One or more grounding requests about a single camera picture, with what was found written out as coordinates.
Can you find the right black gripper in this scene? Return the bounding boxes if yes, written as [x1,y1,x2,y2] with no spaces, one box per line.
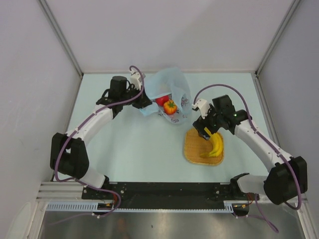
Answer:
[193,104,223,140]

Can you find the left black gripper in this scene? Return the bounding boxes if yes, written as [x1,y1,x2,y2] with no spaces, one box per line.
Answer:
[120,85,152,110]

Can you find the yellow fake banana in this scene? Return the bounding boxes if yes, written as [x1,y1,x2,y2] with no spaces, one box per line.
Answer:
[200,128,224,158]

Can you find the orange fake persimmon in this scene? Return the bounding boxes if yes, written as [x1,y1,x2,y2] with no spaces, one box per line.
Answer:
[163,100,177,115]

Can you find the light blue plastic bag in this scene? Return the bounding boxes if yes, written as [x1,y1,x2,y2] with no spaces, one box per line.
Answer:
[140,67,191,124]

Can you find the red fake fruit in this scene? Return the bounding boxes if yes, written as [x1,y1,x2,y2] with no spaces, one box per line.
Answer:
[156,95,169,107]

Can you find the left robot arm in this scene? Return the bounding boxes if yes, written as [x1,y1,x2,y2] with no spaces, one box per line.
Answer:
[50,72,191,199]

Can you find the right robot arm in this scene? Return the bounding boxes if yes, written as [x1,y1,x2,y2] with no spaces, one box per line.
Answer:
[192,95,308,205]

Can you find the woven bamboo tray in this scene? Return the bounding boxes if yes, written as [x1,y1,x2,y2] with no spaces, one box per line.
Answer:
[184,128,224,166]

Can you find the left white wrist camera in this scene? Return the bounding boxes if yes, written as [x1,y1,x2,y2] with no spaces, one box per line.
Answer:
[130,70,145,90]

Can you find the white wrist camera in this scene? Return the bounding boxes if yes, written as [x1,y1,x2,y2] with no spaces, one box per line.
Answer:
[130,70,145,90]
[192,99,210,119]

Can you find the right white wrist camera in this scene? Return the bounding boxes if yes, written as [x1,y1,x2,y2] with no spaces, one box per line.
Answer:
[192,99,210,119]

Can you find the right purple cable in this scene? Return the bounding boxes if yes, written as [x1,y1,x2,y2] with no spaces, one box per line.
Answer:
[193,84,304,234]

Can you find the purple cable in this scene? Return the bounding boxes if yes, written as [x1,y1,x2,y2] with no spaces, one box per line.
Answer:
[193,84,304,234]
[47,65,145,226]

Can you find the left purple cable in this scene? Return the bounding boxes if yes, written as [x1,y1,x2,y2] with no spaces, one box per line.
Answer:
[47,65,145,226]

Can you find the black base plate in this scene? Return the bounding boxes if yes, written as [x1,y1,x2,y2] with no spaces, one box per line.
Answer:
[81,181,260,210]

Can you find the white slotted cable duct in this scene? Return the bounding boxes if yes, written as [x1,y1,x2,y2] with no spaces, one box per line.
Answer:
[46,202,234,213]

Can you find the aluminium frame rail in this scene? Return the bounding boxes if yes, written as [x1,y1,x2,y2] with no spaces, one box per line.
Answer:
[36,181,310,203]

